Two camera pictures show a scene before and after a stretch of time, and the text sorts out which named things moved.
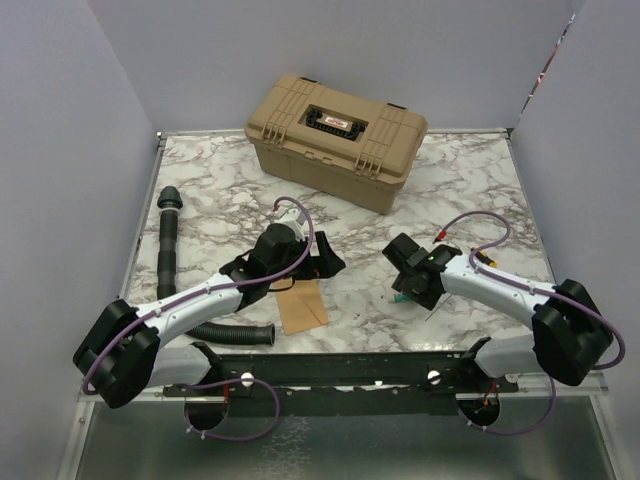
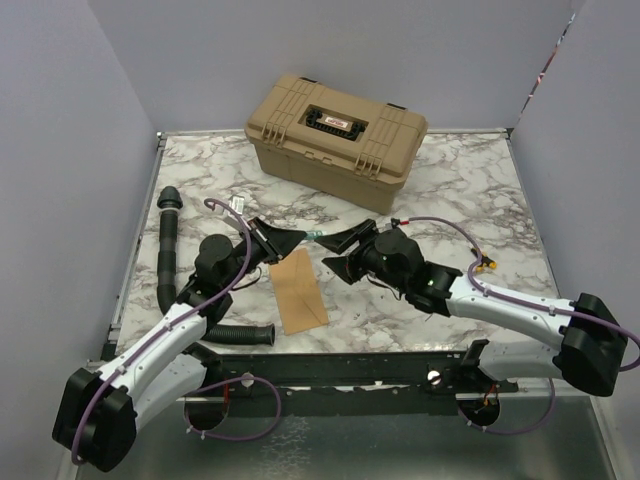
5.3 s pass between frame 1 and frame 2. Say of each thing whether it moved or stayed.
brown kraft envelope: stayed
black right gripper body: moved
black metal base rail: stayed
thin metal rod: stayed
